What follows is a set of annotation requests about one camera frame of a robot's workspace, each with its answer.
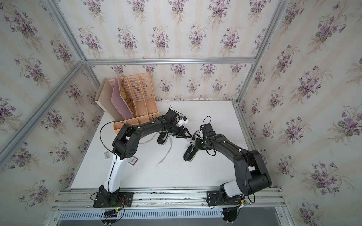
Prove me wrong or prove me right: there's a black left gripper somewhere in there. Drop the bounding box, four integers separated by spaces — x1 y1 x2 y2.
167 123 192 138

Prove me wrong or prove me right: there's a black canvas sneaker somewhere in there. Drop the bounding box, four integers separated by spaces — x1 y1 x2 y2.
140 132 173 165
183 131 199 162

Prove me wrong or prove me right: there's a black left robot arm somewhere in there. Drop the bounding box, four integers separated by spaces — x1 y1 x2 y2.
97 115 192 206

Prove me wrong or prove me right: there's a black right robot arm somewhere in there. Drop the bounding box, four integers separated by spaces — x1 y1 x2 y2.
195 134 272 197

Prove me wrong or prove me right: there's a red card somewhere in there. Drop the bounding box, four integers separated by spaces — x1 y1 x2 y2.
127 156 139 166

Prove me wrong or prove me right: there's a peach plastic file organizer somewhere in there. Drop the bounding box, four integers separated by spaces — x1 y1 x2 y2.
108 73 160 133

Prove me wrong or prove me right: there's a pink folder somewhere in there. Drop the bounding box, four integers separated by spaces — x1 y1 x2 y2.
111 77 134 120

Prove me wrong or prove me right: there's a yellow wanted poster book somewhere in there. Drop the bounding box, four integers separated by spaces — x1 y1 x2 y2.
120 77 136 117

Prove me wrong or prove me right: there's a small grey tag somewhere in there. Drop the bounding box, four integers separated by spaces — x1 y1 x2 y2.
104 151 110 159

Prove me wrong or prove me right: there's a beige folder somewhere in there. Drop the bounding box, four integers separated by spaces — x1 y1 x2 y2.
95 78 124 121

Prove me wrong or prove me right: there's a small circuit board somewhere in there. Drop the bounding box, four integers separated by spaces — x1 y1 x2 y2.
103 210 118 218

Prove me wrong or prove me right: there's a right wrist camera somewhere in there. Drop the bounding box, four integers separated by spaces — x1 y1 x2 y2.
200 123 216 137

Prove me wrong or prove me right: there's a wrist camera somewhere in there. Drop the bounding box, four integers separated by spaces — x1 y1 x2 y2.
162 108 189 127
200 123 216 137

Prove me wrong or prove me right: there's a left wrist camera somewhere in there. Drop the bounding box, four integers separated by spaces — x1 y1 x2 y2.
162 108 189 127

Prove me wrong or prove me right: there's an aluminium rail frame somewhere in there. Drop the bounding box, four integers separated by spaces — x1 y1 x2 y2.
45 1 294 226

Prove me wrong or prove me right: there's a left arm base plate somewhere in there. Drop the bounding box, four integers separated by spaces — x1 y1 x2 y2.
93 192 134 208

